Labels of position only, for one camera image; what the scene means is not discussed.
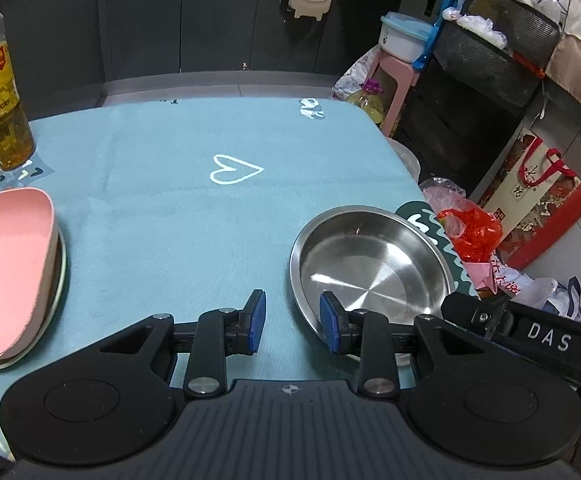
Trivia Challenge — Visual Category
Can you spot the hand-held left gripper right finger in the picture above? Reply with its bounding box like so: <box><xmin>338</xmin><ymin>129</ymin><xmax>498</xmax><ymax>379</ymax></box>
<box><xmin>319</xmin><ymin>291</ymin><xmax>491</xmax><ymax>401</ymax></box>

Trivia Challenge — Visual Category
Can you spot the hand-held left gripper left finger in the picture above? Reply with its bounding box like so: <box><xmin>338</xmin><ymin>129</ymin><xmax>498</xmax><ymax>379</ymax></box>
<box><xmin>98</xmin><ymin>289</ymin><xmax>267</xmax><ymax>401</ymax></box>

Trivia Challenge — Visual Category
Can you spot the stainless steel plate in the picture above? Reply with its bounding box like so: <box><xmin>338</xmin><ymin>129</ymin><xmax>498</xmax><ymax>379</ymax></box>
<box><xmin>289</xmin><ymin>206</ymin><xmax>455</xmax><ymax>357</ymax></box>

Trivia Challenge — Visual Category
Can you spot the green round plate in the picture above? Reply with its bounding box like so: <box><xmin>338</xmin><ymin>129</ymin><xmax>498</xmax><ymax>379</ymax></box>
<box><xmin>0</xmin><ymin>230</ymin><xmax>67</xmax><ymax>372</ymax></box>

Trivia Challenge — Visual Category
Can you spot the pink square bowl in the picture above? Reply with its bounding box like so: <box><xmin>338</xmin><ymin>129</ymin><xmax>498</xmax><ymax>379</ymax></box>
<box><xmin>0</xmin><ymin>187</ymin><xmax>61</xmax><ymax>361</ymax></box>

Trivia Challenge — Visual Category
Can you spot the white and blue plastic bag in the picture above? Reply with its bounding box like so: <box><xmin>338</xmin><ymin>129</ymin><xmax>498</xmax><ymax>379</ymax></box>
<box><xmin>511</xmin><ymin>275</ymin><xmax>581</xmax><ymax>322</ymax></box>

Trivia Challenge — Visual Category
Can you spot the pink paper box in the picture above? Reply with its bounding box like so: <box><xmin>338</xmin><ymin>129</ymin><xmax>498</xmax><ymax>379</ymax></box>
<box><xmin>473</xmin><ymin>260</ymin><xmax>521</xmax><ymax>296</ymax></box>

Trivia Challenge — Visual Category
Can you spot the blue printed tablecloth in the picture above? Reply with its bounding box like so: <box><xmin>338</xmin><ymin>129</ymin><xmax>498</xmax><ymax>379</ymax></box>
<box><xmin>0</xmin><ymin>97</ymin><xmax>466</xmax><ymax>461</ymax></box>

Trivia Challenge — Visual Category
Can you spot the red plastic bag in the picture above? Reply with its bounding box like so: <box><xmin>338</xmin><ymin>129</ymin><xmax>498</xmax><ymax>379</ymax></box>
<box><xmin>435</xmin><ymin>207</ymin><xmax>504</xmax><ymax>263</ymax></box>

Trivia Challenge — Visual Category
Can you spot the red paper gift bag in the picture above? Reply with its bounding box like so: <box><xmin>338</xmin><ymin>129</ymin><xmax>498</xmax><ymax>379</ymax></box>
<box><xmin>478</xmin><ymin>127</ymin><xmax>581</xmax><ymax>271</ymax></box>

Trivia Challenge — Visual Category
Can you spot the clear pink plastic bag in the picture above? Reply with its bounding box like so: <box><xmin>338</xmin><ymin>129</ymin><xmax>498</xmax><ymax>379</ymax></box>
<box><xmin>421</xmin><ymin>177</ymin><xmax>466</xmax><ymax>211</ymax></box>

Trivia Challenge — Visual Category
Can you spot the translucent plastic container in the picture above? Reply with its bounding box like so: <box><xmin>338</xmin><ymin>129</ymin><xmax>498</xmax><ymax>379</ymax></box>
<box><xmin>388</xmin><ymin>140</ymin><xmax>421</xmax><ymax>183</ymax></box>

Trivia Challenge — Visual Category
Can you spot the oil jug with purple cap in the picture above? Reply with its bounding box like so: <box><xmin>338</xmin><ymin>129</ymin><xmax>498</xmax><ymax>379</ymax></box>
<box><xmin>348</xmin><ymin>77</ymin><xmax>386</xmax><ymax>128</ymax></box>

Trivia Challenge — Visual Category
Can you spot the floral plastic bag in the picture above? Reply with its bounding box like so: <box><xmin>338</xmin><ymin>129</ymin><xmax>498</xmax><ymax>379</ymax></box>
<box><xmin>333</xmin><ymin>45</ymin><xmax>386</xmax><ymax>106</ymax></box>

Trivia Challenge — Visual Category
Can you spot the pink plastic stool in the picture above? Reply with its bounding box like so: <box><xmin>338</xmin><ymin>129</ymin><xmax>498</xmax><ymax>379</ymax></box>
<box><xmin>378</xmin><ymin>55</ymin><xmax>421</xmax><ymax>138</ymax></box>

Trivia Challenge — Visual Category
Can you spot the black mesh chair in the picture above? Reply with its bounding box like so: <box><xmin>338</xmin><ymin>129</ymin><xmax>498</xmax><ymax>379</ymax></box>
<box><xmin>395</xmin><ymin>0</ymin><xmax>561</xmax><ymax>196</ymax></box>

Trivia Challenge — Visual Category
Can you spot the white container with blue lid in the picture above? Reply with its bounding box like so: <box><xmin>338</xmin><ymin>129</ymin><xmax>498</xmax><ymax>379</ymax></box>
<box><xmin>379</xmin><ymin>11</ymin><xmax>431</xmax><ymax>63</ymax></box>

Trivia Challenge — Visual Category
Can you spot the blue plastic tool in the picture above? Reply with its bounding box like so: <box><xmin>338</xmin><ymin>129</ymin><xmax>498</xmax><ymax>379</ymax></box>
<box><xmin>413</xmin><ymin>0</ymin><xmax>466</xmax><ymax>71</ymax></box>

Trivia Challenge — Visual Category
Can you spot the yellow oil bottle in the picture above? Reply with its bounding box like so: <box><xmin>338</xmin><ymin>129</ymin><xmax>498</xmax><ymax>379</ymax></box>
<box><xmin>0</xmin><ymin>0</ymin><xmax>36</xmax><ymax>172</ymax></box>

